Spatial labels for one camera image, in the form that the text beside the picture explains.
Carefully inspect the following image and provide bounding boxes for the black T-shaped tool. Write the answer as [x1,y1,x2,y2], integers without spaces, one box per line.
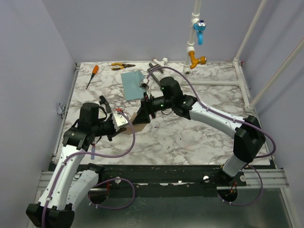
[99,95,112,114]

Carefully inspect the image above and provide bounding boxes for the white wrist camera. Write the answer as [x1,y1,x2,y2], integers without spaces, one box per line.
[139,78,151,98]
[112,109,128,131]

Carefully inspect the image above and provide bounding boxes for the orange handled screwdriver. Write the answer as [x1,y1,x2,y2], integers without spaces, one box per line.
[86,65,99,89]

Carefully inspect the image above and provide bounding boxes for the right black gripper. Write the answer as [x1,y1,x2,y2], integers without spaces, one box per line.
[133,93,174,125]

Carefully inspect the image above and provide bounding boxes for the white pipe fitting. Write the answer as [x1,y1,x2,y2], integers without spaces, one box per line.
[152,57,168,66]

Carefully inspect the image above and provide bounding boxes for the wall hook clip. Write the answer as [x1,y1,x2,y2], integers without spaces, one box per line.
[57,103,66,118]

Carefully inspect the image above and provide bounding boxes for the dark metal crank handle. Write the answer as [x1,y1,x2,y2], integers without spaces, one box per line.
[147,63,164,85]

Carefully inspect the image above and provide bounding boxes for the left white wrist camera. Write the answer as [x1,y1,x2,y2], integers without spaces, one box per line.
[112,109,128,131]

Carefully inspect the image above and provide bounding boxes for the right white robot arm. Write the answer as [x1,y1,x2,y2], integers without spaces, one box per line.
[133,76,266,186]

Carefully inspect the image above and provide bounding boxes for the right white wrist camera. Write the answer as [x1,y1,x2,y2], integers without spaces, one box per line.
[139,78,151,98]

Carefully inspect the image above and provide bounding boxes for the orange tap valve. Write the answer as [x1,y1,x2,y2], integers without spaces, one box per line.
[188,51,207,69]

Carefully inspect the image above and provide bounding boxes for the teal paper envelope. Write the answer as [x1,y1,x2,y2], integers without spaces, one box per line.
[121,70,145,101]

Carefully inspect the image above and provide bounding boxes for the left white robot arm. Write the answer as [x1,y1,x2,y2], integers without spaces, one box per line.
[26,103,129,228]

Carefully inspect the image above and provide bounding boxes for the blue tap valve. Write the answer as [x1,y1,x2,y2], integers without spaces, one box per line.
[193,20,207,45]

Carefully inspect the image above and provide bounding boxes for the aluminium rail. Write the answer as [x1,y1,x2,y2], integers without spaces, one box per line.
[38,168,289,190]

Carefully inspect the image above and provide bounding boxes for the white PVC pipe frame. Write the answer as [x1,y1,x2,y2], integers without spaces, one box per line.
[180,0,304,112]

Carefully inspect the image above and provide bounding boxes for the yellow handled pliers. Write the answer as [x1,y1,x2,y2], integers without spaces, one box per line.
[111,63,136,71]

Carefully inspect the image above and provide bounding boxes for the tan paper letter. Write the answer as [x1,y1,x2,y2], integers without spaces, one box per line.
[122,113,147,135]

